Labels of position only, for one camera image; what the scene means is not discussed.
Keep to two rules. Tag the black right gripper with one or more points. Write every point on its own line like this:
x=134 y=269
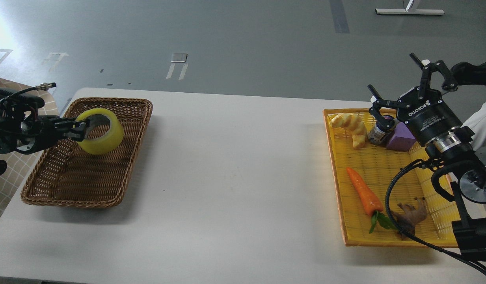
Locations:
x=432 y=116

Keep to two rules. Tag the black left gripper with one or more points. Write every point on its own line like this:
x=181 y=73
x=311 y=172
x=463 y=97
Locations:
x=47 y=131

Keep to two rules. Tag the yellow tape roll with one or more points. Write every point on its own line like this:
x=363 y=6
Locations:
x=110 y=140

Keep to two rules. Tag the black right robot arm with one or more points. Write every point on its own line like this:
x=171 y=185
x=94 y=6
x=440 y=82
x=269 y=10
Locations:
x=457 y=172

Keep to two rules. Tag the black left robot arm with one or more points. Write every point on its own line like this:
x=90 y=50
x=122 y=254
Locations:
x=15 y=107

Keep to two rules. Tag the purple foam block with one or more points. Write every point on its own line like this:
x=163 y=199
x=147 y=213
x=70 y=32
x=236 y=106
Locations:
x=401 y=139

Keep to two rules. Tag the brown wicker basket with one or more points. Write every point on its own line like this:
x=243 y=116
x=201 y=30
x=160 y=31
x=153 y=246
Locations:
x=66 y=175

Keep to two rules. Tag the small dark glass jar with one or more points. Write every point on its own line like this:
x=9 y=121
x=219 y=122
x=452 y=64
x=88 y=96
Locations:
x=380 y=132

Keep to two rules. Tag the black shoe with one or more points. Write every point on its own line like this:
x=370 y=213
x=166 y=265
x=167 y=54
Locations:
x=467 y=74

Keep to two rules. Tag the toy bread croissant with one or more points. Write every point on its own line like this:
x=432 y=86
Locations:
x=354 y=124

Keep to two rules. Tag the person in white clothing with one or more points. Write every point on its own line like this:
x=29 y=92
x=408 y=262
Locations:
x=477 y=123

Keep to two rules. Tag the yellow plastic basket tray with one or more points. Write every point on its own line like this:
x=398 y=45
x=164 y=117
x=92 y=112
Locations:
x=378 y=166

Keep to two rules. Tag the beige checkered cloth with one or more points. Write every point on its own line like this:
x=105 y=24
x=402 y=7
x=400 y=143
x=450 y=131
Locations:
x=19 y=166

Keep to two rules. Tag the white metal stand base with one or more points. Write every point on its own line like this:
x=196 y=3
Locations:
x=410 y=8

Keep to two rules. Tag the orange toy carrot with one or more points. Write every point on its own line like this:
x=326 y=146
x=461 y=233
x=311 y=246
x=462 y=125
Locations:
x=371 y=203

